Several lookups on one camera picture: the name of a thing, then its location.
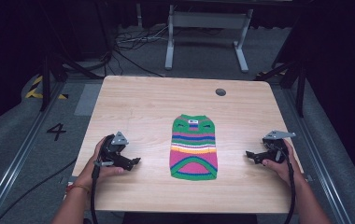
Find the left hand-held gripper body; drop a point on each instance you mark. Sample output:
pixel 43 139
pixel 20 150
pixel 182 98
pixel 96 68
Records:
pixel 113 152

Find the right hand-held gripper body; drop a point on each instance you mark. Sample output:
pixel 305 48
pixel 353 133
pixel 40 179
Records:
pixel 275 147

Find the striped knitted pet sweater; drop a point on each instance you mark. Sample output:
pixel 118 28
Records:
pixel 193 146

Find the person's right hand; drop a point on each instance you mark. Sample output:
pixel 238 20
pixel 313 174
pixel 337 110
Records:
pixel 286 169

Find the person's left hand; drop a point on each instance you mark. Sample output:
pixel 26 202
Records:
pixel 95 170

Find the black metal stand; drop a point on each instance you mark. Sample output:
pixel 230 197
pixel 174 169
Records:
pixel 45 87
pixel 300 90

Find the grey round table grommet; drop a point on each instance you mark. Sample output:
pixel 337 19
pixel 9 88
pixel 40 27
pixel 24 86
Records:
pixel 220 92

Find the yellow black hazard tape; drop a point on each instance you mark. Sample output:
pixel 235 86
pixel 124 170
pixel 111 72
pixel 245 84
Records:
pixel 34 90

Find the metal floor rail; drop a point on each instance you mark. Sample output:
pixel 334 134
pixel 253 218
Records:
pixel 320 155
pixel 17 161

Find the white metal desk frame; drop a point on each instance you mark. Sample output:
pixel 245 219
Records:
pixel 206 20

